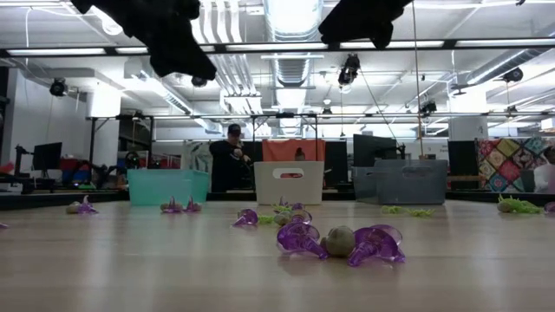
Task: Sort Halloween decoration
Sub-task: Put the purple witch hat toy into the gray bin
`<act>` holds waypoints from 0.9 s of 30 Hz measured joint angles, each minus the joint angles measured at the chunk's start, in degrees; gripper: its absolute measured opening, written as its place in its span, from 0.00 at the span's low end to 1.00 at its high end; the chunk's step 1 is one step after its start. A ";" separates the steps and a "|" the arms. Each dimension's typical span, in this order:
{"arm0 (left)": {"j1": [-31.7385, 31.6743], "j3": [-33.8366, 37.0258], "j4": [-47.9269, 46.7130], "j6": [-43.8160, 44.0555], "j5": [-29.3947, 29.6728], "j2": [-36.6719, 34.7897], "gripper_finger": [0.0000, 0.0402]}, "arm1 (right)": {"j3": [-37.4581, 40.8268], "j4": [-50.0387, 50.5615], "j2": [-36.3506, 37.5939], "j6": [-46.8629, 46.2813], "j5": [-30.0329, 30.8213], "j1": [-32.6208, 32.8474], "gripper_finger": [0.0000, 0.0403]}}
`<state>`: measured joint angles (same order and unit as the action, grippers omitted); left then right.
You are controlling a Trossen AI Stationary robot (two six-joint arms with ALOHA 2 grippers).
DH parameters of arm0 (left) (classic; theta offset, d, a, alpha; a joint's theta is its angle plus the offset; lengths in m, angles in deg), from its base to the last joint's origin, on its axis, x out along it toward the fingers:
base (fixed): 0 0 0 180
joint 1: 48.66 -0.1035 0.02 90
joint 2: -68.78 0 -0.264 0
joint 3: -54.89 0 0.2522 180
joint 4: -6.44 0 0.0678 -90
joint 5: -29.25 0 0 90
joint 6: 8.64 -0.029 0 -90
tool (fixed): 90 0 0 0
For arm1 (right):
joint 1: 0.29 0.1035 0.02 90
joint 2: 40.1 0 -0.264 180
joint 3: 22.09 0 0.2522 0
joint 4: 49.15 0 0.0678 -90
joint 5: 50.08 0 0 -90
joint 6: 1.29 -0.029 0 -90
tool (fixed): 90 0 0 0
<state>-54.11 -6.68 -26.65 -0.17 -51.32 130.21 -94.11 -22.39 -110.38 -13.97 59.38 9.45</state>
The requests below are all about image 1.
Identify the thin hanging pole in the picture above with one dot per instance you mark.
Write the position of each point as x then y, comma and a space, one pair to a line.
417, 86

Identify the teal plastic bin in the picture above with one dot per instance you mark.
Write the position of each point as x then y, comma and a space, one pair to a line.
156, 186

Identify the black hanging camera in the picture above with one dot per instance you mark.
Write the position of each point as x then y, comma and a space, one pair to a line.
57, 88
349, 69
428, 106
513, 74
199, 82

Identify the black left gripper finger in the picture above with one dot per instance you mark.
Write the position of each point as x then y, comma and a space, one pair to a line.
199, 60
169, 60

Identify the blue plastic crate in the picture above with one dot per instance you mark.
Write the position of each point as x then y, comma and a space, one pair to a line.
74, 177

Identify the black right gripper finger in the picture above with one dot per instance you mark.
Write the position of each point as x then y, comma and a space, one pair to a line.
347, 28

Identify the white leaf print cloth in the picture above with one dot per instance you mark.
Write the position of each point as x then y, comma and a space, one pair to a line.
195, 156

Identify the grey plastic bin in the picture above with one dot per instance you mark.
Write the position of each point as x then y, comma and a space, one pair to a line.
412, 190

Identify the red plastic crate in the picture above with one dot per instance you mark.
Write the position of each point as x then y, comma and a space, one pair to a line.
73, 164

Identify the black background robot arm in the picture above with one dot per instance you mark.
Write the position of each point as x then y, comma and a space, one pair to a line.
132, 161

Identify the orange red fabric panel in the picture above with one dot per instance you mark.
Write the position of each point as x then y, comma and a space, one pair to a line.
277, 151

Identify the colourful patchwork quilt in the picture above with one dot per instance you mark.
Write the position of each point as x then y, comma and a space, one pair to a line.
503, 164

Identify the black table frame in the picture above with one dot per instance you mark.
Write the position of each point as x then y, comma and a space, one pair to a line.
43, 200

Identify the person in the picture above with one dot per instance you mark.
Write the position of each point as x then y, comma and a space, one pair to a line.
223, 164
299, 154
545, 177

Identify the white plastic bin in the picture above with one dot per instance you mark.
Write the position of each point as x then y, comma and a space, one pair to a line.
269, 190

